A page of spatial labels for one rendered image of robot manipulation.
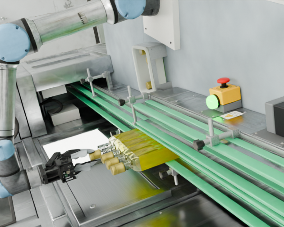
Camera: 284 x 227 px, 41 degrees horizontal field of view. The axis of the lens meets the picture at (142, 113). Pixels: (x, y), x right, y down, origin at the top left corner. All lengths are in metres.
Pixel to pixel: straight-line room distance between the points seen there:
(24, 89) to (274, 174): 1.71
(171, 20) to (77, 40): 3.75
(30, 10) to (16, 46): 3.80
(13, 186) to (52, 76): 1.06
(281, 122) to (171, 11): 0.66
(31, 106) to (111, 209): 1.14
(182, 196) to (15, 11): 4.00
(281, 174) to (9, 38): 0.87
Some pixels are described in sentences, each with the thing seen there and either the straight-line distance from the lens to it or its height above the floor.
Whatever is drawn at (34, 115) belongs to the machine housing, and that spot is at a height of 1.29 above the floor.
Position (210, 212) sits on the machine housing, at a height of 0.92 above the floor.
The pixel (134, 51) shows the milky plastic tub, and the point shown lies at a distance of 1.74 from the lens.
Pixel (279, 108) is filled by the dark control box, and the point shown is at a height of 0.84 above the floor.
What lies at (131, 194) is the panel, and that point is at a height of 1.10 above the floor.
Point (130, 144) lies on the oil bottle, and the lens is 1.42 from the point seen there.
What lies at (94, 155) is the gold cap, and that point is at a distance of 1.45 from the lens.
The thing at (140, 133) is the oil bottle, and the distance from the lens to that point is 1.50.
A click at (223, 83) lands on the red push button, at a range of 1.22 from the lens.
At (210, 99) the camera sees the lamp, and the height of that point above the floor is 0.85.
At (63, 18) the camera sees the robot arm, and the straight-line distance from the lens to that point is 1.30.
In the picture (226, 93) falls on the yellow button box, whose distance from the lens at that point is 1.19.
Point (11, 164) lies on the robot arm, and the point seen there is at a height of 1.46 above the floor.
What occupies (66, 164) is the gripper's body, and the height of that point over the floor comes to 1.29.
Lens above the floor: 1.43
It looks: 19 degrees down
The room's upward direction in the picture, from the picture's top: 107 degrees counter-clockwise
